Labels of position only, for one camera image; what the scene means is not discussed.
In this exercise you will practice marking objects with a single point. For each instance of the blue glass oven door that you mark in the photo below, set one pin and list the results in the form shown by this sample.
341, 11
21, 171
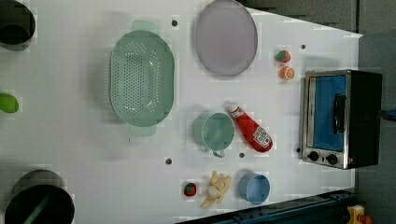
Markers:
322, 91

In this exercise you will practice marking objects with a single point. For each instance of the green round object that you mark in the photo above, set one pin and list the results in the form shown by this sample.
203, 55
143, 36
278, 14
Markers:
8, 103

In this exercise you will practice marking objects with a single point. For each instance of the toy strawberry near banana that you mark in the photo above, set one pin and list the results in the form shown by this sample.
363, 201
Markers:
190, 190

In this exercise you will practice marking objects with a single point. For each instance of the blue metal frame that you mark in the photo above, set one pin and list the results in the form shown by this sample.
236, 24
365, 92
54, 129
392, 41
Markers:
325, 208

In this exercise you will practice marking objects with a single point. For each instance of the toy orange slice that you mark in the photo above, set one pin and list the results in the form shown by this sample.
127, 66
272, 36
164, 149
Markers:
286, 73

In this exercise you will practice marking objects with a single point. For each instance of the black cylinder post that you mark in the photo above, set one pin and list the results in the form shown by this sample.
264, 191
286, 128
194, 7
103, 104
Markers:
40, 197
17, 25

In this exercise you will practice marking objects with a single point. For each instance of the blue bowl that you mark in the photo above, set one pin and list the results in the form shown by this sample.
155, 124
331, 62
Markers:
254, 188

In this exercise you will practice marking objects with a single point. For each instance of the green perforated colander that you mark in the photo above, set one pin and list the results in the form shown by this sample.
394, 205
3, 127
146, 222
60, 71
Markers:
142, 78

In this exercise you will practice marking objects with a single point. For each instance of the red ketchup bottle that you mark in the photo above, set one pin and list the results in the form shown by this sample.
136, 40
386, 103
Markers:
256, 136

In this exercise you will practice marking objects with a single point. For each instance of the peeled toy banana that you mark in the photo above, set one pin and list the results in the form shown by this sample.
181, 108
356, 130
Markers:
218, 186

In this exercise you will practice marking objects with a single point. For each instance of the lilac round plate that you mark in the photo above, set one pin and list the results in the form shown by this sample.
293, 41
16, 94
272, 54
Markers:
226, 38

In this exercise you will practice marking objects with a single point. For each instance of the black toaster oven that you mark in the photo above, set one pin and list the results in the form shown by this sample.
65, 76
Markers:
356, 116

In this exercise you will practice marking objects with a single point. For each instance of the green measuring cup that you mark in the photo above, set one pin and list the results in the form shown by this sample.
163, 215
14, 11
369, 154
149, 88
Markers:
214, 131

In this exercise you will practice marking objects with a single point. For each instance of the black cylinder post upper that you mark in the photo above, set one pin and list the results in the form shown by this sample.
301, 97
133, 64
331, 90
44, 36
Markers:
17, 25

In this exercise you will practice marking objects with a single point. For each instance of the toy strawberry near plate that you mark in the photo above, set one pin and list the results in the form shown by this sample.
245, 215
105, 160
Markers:
283, 56

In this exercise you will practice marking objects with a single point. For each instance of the black cylinder post lower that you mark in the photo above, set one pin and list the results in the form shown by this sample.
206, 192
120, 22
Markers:
40, 197

